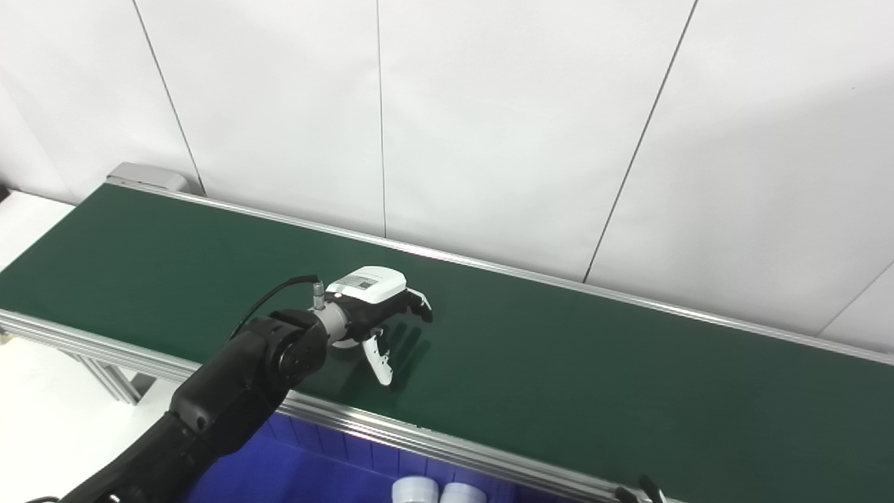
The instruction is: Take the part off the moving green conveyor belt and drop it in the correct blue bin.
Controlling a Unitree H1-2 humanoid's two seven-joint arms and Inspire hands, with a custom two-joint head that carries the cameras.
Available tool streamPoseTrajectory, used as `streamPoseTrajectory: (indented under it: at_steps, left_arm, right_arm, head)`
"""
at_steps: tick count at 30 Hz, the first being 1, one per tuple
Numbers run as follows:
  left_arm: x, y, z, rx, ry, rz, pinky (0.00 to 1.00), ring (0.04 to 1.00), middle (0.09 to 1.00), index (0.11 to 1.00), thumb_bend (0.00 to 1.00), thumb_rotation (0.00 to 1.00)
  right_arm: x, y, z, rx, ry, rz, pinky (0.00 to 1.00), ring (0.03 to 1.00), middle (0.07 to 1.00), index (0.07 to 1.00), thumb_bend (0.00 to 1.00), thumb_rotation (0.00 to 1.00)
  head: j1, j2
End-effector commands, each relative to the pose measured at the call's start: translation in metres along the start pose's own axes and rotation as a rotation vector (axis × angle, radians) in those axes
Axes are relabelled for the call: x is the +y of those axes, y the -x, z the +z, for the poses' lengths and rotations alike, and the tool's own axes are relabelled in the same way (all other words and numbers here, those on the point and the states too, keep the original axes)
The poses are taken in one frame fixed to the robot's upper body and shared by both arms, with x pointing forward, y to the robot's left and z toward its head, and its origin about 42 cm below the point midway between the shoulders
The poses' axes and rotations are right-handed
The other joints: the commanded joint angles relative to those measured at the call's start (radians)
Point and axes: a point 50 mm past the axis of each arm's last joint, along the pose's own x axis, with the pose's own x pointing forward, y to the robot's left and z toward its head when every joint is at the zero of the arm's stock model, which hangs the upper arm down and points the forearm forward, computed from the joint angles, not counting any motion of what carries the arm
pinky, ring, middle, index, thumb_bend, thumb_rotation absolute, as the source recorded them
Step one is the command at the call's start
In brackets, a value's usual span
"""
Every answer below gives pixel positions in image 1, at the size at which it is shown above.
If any green conveyor belt aluminium frame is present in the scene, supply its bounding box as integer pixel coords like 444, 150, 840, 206
0, 178, 894, 503

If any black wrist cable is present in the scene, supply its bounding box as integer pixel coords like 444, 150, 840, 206
227, 275, 326, 343

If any blue bin with white parts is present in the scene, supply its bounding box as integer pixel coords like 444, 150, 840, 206
178, 412, 580, 503

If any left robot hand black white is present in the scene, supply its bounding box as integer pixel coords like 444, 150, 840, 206
325, 265, 434, 387

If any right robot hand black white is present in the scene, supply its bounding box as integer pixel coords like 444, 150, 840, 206
615, 475, 668, 503

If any grey conveyor support leg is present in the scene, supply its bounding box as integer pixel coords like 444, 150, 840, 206
66, 351, 159, 407

